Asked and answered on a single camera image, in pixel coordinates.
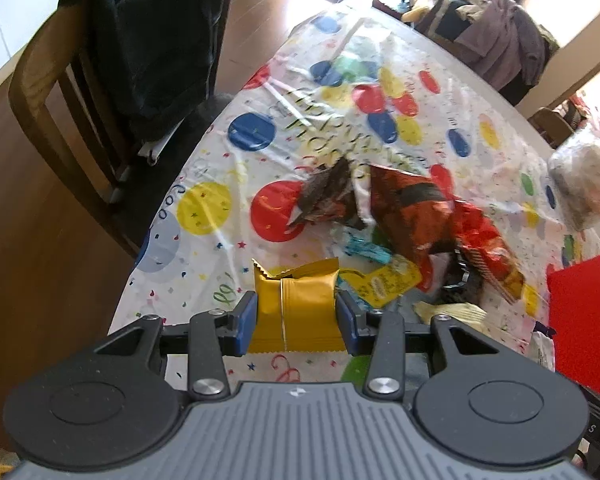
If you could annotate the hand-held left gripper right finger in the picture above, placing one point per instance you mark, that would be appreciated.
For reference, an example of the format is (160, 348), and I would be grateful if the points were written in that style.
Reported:
(344, 321)

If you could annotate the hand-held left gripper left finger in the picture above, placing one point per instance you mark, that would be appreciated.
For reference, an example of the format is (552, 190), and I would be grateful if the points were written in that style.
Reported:
(247, 322)

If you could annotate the yellow snack packet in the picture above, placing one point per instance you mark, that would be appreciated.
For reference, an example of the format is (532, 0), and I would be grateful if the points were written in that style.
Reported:
(385, 280)

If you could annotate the dark cloth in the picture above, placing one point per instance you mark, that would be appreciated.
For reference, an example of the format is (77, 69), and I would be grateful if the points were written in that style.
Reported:
(155, 50)

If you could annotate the clear plastic tub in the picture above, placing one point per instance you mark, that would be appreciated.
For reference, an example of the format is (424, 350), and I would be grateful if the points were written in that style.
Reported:
(587, 180)

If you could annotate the orange black-banded snack bag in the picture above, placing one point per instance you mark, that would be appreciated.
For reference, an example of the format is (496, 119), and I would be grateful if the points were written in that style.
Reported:
(405, 210)

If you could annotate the balloon print plastic tablecloth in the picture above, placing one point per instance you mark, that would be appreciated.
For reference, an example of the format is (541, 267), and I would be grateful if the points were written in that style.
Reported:
(220, 240)

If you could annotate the brown crumpled snack wrapper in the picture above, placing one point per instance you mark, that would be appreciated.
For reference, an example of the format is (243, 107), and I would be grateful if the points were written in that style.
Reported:
(330, 190)

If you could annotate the gold foil snack packet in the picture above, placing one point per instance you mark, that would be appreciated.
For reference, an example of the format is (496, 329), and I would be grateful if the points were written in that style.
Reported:
(305, 310)

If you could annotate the white printed pouch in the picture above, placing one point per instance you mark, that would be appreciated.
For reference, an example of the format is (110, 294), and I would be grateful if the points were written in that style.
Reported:
(544, 350)

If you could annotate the pile of clothes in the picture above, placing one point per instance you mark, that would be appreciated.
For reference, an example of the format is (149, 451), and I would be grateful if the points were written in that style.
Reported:
(500, 35)

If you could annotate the red cardboard box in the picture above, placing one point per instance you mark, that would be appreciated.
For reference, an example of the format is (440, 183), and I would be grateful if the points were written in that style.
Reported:
(580, 320)

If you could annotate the cream snack packet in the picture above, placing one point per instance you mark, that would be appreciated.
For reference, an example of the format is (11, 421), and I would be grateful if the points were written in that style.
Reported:
(455, 311)

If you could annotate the teal candy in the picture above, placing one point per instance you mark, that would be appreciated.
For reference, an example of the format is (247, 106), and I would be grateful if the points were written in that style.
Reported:
(365, 250)

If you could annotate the red checkered snack bag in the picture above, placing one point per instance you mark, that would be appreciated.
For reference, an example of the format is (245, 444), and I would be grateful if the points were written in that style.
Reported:
(485, 240)

